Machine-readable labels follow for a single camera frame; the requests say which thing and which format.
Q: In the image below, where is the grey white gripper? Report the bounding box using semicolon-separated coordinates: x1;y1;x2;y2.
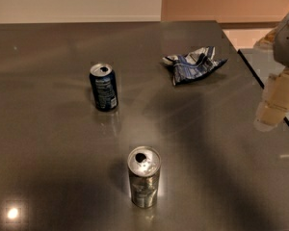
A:
253;13;289;132

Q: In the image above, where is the dark blue pepsi can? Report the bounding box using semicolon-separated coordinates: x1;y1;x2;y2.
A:
89;63;118;112

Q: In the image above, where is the silver redbull can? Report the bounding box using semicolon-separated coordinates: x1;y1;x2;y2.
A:
127;146;162;209

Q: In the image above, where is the crumpled blue chip bag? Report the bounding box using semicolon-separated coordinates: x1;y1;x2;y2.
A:
162;46;227;86

